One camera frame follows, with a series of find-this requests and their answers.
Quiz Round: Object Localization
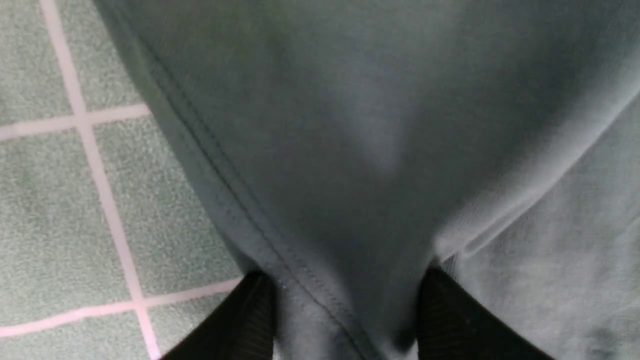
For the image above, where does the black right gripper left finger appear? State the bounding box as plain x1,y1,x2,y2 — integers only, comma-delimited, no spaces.
162,272,276,360

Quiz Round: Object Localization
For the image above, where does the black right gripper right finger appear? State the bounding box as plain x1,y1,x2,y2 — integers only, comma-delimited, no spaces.
417,268,551,360

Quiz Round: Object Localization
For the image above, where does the green long-sleeve shirt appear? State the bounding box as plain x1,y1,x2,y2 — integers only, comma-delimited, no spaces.
94,0,640,360

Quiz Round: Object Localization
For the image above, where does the green checkered table cloth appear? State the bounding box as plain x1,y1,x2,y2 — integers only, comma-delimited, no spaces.
0,0,240,360

